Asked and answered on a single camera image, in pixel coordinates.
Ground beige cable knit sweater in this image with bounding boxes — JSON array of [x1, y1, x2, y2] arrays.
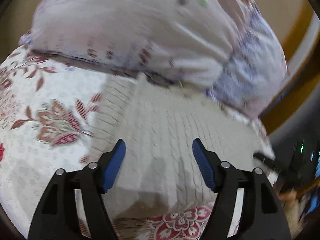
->
[[90, 75, 274, 219]]

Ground person's right hand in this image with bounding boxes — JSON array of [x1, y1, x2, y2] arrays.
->
[[273, 183, 297, 203]]

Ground beige fleece right sleeve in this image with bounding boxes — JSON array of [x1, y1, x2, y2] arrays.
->
[[283, 199, 308, 239]]

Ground floral quilted bedspread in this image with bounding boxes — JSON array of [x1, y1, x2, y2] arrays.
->
[[1, 46, 215, 239]]

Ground pink floral pillow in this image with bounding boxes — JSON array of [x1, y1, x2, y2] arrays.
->
[[20, 0, 287, 118]]

